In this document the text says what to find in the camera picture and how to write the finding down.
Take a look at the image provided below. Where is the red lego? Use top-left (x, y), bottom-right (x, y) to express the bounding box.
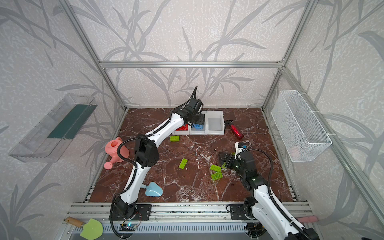
top-left (177, 124), bottom-right (189, 131)

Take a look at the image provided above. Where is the green lego top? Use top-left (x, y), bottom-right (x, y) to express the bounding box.
top-left (170, 136), bottom-right (180, 142)

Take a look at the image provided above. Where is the green lego bottom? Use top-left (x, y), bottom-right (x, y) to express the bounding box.
top-left (211, 172), bottom-right (223, 181)

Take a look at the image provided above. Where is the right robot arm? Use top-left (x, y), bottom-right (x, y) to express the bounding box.
top-left (219, 148), bottom-right (320, 240)

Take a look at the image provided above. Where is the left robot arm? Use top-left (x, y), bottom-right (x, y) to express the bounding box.
top-left (109, 87), bottom-right (205, 222)

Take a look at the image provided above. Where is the white left bin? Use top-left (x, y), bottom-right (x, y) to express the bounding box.
top-left (171, 113), bottom-right (190, 135)

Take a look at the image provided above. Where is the white bin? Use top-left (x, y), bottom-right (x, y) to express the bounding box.
top-left (206, 111), bottom-right (225, 135)
top-left (171, 113), bottom-right (190, 135)
top-left (190, 117), bottom-right (208, 135)

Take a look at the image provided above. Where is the white middle bin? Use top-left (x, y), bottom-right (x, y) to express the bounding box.
top-left (190, 117), bottom-right (208, 135)

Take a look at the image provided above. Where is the white right bin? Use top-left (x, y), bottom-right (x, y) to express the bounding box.
top-left (206, 111), bottom-right (225, 135)

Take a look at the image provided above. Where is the light blue toy shovel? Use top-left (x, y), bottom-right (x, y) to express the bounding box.
top-left (141, 182), bottom-right (164, 198)

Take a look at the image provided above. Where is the pink watering can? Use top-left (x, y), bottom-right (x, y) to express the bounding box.
top-left (104, 137), bottom-right (124, 170)

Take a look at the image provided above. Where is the electronics board left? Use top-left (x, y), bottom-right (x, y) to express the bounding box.
top-left (119, 223), bottom-right (141, 233)

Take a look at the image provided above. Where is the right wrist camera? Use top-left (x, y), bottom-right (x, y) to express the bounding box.
top-left (235, 142), bottom-right (247, 159)

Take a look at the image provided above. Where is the white wire basket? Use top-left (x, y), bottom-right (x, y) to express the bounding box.
top-left (271, 90), bottom-right (333, 163)

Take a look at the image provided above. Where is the purple scoop pink handle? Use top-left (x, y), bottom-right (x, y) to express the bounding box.
top-left (297, 216), bottom-right (318, 223)

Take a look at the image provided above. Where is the clear plastic wall tray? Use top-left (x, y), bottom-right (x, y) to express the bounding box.
top-left (9, 94), bottom-right (97, 163)

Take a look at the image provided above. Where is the green spatula wooden handle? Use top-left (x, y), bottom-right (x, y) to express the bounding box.
top-left (65, 217), bottom-right (103, 240)

